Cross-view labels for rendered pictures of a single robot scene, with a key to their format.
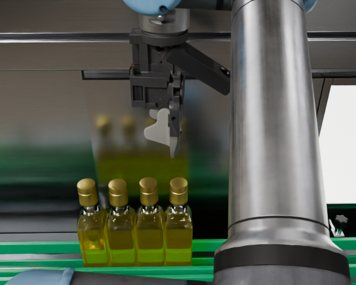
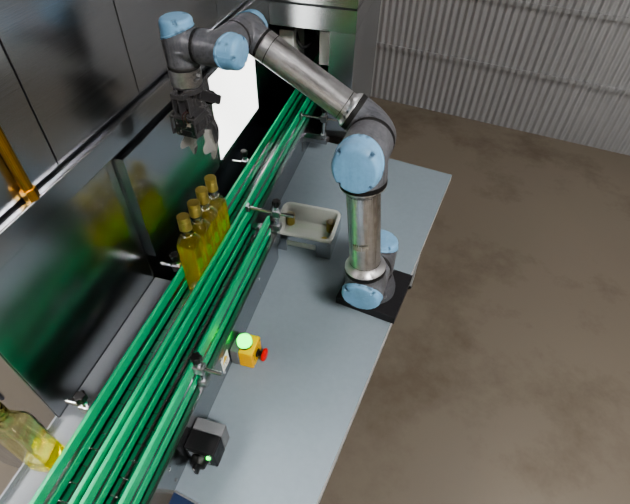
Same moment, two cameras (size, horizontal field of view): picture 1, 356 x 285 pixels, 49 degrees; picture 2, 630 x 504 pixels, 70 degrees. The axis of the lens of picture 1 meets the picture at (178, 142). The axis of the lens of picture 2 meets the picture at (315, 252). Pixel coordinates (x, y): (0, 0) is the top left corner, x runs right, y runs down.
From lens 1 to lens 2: 100 cm
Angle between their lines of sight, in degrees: 57
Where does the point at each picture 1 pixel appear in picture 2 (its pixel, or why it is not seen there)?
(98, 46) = (120, 128)
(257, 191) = (342, 93)
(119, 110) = (144, 167)
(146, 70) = (192, 113)
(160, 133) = (209, 146)
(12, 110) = (83, 226)
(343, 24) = not seen: hidden behind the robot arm
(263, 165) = (336, 87)
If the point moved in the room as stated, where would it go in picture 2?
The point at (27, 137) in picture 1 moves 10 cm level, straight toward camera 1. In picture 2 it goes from (97, 241) to (139, 237)
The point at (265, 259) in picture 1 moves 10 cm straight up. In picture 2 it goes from (362, 102) to (366, 60)
